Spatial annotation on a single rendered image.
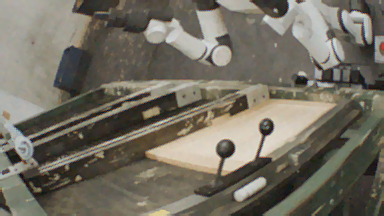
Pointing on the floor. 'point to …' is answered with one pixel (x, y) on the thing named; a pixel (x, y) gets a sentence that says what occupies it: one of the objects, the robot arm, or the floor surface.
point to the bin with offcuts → (93, 6)
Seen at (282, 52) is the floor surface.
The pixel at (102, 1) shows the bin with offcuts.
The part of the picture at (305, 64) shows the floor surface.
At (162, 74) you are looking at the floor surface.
